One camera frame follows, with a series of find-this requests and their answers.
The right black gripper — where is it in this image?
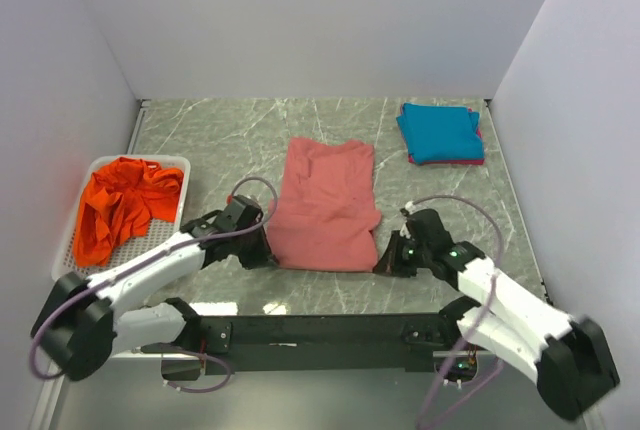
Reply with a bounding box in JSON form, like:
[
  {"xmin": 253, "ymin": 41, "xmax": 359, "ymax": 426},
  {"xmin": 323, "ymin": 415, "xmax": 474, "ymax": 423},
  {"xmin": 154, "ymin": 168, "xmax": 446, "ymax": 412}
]
[{"xmin": 373, "ymin": 229, "xmax": 432, "ymax": 278}]

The salmon pink t-shirt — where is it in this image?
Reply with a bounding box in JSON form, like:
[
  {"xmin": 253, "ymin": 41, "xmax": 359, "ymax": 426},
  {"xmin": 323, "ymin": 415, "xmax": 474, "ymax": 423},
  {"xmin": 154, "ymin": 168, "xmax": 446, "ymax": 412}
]
[{"xmin": 266, "ymin": 137, "xmax": 381, "ymax": 273}]

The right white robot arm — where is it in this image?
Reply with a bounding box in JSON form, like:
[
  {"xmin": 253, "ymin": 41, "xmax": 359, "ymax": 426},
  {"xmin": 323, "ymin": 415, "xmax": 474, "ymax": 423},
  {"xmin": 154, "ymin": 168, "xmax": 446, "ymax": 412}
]
[{"xmin": 374, "ymin": 206, "xmax": 620, "ymax": 421}]

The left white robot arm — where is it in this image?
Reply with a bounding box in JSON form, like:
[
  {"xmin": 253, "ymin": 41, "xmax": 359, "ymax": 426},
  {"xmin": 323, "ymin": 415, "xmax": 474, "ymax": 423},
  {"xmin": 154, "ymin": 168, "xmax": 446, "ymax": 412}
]
[{"xmin": 29, "ymin": 195, "xmax": 276, "ymax": 381}]

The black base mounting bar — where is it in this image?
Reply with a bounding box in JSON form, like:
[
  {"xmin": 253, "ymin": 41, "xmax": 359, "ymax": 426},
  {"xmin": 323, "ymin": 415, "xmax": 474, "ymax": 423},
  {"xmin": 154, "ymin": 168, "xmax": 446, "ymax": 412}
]
[{"xmin": 174, "ymin": 313, "xmax": 461, "ymax": 372}]

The orange t-shirt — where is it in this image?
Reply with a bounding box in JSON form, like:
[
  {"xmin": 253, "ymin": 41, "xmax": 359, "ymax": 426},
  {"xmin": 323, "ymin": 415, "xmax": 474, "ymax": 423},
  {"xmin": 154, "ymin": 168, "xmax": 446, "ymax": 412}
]
[{"xmin": 73, "ymin": 157, "xmax": 184, "ymax": 268}]

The folded blue t-shirt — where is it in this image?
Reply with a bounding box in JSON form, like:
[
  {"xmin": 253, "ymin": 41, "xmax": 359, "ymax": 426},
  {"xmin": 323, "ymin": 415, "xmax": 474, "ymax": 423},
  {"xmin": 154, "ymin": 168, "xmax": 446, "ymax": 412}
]
[{"xmin": 396, "ymin": 101, "xmax": 485, "ymax": 163}]

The aluminium frame rail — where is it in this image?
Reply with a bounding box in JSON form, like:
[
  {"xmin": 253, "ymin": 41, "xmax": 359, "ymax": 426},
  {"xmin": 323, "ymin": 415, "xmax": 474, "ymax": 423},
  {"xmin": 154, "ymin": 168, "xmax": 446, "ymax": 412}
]
[{"xmin": 49, "ymin": 313, "xmax": 581, "ymax": 360}]

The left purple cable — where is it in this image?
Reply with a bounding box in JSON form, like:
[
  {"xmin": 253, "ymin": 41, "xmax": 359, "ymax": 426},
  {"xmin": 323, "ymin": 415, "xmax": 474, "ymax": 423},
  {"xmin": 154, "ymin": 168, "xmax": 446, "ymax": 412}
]
[{"xmin": 28, "ymin": 175, "xmax": 280, "ymax": 394}]

